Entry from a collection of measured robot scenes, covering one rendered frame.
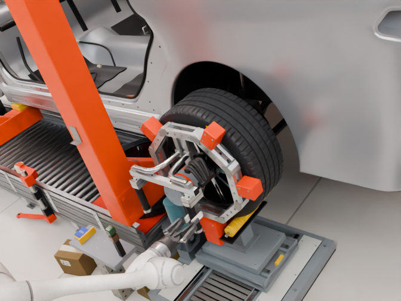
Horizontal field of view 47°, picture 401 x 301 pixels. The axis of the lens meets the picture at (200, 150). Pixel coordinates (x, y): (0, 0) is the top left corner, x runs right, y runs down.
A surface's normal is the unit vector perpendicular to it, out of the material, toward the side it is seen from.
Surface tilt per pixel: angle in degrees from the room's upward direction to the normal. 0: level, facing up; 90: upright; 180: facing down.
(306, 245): 0
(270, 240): 0
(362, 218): 0
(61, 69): 90
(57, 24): 90
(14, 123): 90
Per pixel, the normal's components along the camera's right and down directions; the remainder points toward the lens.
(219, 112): 0.08, -0.66
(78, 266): -0.38, 0.59
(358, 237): -0.26, -0.81
